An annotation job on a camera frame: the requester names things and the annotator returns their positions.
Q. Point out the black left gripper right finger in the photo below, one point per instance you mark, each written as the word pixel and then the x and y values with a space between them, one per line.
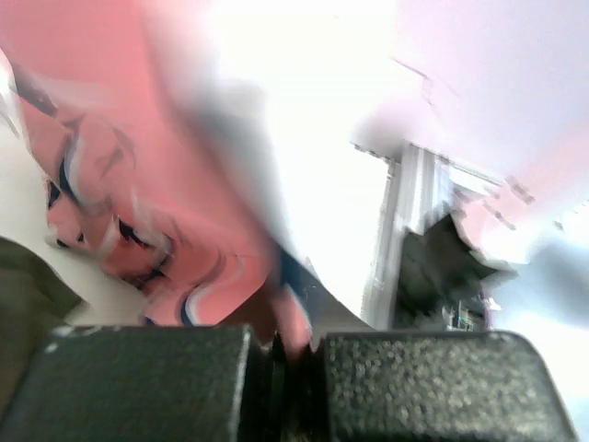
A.
pixel 435 386

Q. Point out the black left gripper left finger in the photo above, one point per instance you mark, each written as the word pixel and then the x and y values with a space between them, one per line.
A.
pixel 141 384

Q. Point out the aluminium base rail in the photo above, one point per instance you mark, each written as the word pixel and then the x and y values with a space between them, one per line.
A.
pixel 426 276

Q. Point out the olive green shorts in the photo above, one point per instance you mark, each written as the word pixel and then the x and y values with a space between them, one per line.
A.
pixel 34 299

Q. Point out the pink shark print shorts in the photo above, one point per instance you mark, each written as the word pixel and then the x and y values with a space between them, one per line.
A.
pixel 127 183

